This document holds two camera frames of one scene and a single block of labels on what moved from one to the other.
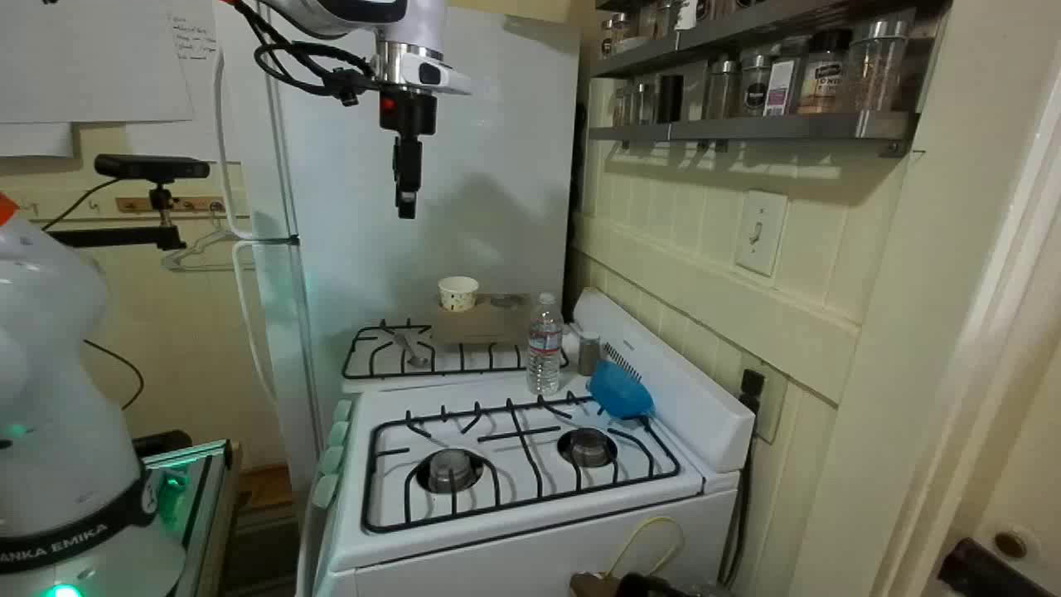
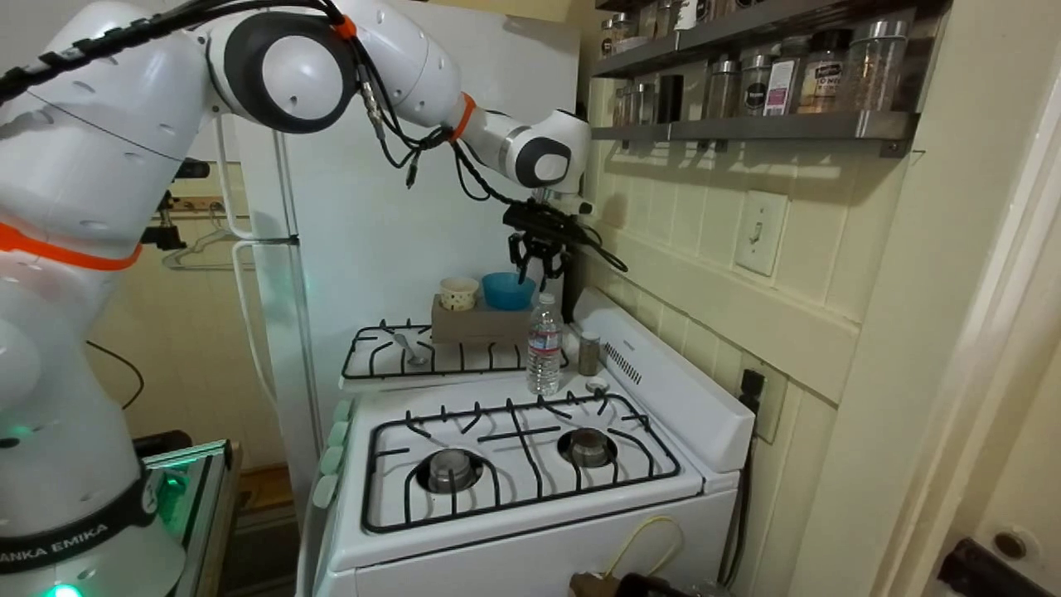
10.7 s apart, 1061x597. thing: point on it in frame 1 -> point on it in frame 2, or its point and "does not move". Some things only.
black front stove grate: x=488 y=457 does not move
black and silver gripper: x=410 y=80 -> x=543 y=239
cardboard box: x=488 y=323 does not move
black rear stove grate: x=395 y=352 does not move
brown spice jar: x=827 y=70 does not move
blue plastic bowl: x=617 y=388 -> x=509 y=294
